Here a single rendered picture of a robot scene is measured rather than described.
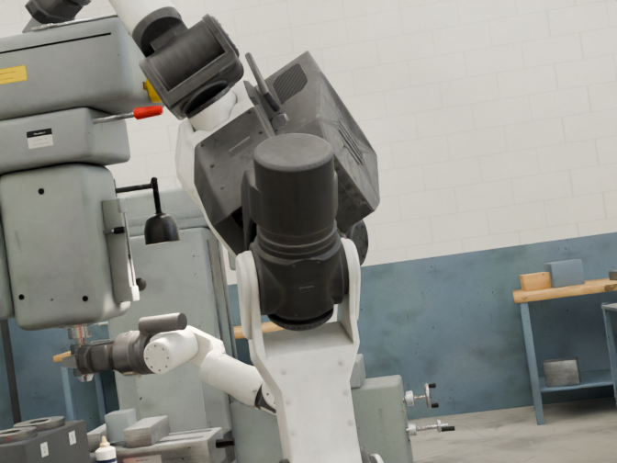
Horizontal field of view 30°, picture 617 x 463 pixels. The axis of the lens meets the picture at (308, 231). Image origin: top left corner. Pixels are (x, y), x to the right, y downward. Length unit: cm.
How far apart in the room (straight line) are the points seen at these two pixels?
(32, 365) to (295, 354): 782
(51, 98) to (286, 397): 86
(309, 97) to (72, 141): 58
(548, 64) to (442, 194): 124
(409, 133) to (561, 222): 131
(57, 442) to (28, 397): 749
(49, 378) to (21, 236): 714
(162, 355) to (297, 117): 59
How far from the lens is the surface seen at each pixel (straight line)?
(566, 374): 805
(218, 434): 256
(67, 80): 228
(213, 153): 189
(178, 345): 223
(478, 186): 875
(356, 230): 211
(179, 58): 193
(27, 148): 231
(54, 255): 231
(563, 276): 823
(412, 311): 878
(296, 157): 160
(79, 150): 228
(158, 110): 224
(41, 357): 946
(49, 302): 232
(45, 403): 950
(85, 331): 239
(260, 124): 188
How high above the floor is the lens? 140
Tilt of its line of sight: 1 degrees up
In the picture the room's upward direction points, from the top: 8 degrees counter-clockwise
